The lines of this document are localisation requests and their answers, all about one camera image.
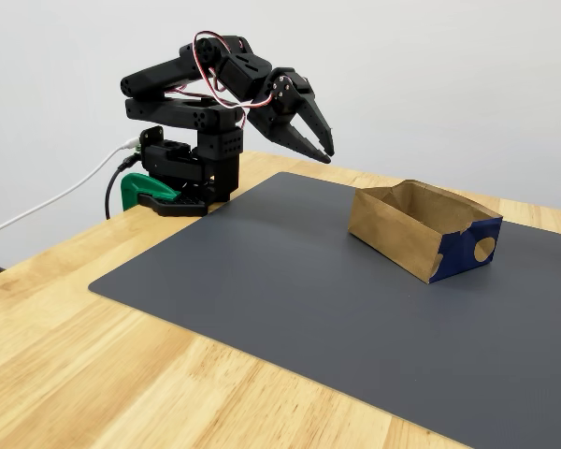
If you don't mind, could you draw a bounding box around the brown paper box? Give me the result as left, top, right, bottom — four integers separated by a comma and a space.
347, 178, 504, 285

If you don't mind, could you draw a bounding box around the green table clamp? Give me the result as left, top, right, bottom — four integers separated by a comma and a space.
120, 172, 182, 211

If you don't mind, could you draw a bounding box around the dark grey mat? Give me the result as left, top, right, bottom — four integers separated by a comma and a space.
87, 171, 561, 449

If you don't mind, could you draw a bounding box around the red white servo wire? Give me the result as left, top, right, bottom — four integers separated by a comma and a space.
193, 30, 295, 130

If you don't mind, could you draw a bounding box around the white USB cable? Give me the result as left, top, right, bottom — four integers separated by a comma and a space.
0, 138, 140, 240

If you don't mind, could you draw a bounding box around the black power cable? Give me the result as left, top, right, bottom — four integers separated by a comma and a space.
104, 156, 144, 221

